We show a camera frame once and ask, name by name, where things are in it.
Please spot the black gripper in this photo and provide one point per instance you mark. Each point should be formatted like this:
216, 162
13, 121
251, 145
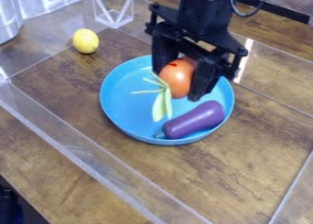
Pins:
195, 30

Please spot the orange toy carrot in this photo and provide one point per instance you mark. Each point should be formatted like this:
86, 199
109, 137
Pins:
175, 82

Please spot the blue round tray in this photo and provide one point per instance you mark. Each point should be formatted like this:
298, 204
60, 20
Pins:
129, 107

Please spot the purple toy eggplant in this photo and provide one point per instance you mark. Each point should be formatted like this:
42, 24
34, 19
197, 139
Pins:
204, 117

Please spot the yellow toy lemon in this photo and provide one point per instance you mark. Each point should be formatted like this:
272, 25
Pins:
86, 41

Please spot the grey white curtain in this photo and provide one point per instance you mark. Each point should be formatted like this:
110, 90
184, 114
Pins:
15, 11

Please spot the clear acrylic corner bracket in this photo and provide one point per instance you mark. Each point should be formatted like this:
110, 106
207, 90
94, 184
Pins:
112, 17

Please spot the clear acrylic enclosure wall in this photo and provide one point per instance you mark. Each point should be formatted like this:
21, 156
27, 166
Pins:
86, 174

